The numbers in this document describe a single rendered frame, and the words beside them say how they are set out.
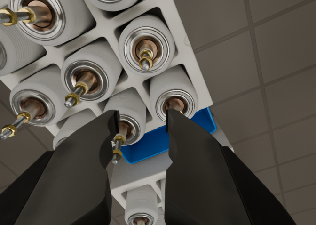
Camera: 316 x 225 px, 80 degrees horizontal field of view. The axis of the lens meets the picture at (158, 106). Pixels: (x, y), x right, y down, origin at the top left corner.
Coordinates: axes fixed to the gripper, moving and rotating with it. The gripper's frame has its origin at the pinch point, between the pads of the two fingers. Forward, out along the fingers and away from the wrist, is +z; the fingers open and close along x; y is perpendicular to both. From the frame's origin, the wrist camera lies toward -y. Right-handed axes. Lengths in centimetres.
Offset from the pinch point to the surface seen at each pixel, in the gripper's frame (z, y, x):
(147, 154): 35, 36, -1
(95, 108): 28.2, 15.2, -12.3
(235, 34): 46, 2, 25
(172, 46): 21.3, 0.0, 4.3
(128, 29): 21.4, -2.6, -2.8
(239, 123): 46, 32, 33
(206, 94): 28.2, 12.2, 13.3
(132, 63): 20.9, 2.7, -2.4
